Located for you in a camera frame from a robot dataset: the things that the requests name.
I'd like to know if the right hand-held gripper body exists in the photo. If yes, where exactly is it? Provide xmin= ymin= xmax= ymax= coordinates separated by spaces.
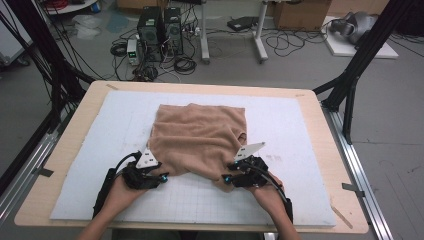
xmin=232 ymin=142 xmax=270 ymax=189

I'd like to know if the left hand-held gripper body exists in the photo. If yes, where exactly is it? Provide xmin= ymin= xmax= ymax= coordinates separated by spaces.
xmin=121 ymin=148 xmax=163 ymax=191

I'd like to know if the beige towel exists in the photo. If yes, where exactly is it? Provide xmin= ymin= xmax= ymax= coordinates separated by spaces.
xmin=147 ymin=102 xmax=249 ymax=194

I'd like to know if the person's right hand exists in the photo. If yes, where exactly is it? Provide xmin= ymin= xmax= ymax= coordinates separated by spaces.
xmin=248 ymin=172 xmax=288 ymax=220

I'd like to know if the person's left hand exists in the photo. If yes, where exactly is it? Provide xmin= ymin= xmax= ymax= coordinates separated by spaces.
xmin=99 ymin=175 xmax=148 ymax=221

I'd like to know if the grey tape piece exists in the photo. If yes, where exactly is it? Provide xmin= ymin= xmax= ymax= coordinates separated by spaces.
xmin=31 ymin=167 xmax=55 ymax=178
xmin=341 ymin=182 xmax=366 ymax=198

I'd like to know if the white power supply unit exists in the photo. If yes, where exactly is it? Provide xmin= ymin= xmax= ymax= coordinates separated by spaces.
xmin=126 ymin=39 xmax=140 ymax=66

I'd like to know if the thin wooden stick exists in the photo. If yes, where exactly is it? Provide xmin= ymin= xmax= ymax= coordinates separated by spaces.
xmin=329 ymin=204 xmax=354 ymax=230

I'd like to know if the white metal table stand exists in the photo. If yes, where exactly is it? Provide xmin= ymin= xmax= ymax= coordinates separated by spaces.
xmin=199 ymin=0 xmax=270 ymax=65

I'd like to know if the black flat device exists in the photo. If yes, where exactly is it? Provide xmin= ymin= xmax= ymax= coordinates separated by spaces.
xmin=227 ymin=16 xmax=260 ymax=33

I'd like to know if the black computer tower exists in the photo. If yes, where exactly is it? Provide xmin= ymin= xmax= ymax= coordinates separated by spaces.
xmin=163 ymin=7 xmax=185 ymax=56
xmin=137 ymin=6 xmax=165 ymax=63

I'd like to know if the white floor board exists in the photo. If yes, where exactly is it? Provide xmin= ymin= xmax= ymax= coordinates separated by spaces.
xmin=321 ymin=15 xmax=400 ymax=60

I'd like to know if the large cardboard box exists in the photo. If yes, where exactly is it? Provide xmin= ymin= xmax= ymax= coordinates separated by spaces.
xmin=273 ymin=0 xmax=333 ymax=32

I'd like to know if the clear plastic bag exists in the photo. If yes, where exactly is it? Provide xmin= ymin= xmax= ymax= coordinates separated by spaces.
xmin=71 ymin=14 xmax=103 ymax=40

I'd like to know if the flat cardboard box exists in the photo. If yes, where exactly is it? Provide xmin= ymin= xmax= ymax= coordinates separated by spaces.
xmin=116 ymin=0 xmax=168 ymax=11

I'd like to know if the white round table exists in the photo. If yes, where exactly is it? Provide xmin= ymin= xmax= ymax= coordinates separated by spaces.
xmin=42 ymin=0 xmax=100 ymax=16

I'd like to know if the grey rounded device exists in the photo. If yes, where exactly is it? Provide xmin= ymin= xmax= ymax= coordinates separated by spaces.
xmin=329 ymin=11 xmax=380 ymax=45

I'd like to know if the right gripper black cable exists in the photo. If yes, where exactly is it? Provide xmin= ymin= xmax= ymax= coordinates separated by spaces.
xmin=245 ymin=162 xmax=295 ymax=225

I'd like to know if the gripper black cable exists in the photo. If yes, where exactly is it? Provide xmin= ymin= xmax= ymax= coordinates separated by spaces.
xmin=245 ymin=162 xmax=295 ymax=225
xmin=92 ymin=151 xmax=143 ymax=220

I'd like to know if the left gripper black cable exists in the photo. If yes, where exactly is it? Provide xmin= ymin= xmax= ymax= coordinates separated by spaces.
xmin=92 ymin=151 xmax=143 ymax=220

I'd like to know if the coiled black cable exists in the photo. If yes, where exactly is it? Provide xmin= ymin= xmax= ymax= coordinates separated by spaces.
xmin=173 ymin=55 xmax=198 ymax=76
xmin=109 ymin=41 xmax=129 ymax=58

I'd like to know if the aluminium rail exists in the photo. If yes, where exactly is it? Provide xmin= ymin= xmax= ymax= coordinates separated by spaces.
xmin=320 ymin=102 xmax=395 ymax=240
xmin=0 ymin=106 xmax=80 ymax=228

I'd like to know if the looped black floor cable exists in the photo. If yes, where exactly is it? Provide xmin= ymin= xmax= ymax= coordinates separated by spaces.
xmin=265 ymin=29 xmax=329 ymax=58

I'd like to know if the black metal frame stand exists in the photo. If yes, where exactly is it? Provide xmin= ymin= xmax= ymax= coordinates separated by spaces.
xmin=0 ymin=0 xmax=97 ymax=135
xmin=312 ymin=0 xmax=424 ymax=145

